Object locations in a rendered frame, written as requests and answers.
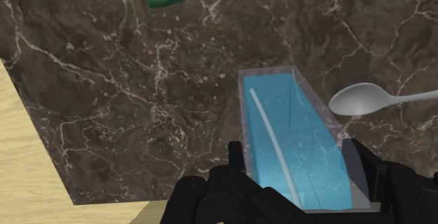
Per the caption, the clear blue rectangular container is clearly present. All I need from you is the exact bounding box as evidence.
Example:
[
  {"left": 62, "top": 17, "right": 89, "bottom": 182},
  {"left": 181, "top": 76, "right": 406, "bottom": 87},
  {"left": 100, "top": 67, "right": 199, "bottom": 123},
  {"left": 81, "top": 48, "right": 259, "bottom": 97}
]
[{"left": 238, "top": 65, "right": 376, "bottom": 214}]

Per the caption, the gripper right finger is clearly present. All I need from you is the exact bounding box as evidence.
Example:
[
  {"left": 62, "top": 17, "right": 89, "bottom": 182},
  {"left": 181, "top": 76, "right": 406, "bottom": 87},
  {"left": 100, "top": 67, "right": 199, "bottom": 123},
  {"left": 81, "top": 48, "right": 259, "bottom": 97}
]
[{"left": 342, "top": 138, "right": 438, "bottom": 224}]

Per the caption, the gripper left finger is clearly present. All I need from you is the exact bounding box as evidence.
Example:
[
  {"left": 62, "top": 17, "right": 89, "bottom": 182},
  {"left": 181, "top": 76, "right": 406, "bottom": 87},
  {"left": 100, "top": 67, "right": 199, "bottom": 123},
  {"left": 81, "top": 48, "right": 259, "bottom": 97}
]
[{"left": 159, "top": 140, "right": 305, "bottom": 224}]

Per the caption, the grey spoon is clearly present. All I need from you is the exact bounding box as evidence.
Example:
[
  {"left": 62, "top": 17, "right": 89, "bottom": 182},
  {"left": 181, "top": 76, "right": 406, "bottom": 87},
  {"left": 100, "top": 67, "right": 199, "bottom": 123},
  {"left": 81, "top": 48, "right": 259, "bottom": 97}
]
[{"left": 328, "top": 82, "right": 438, "bottom": 117}]

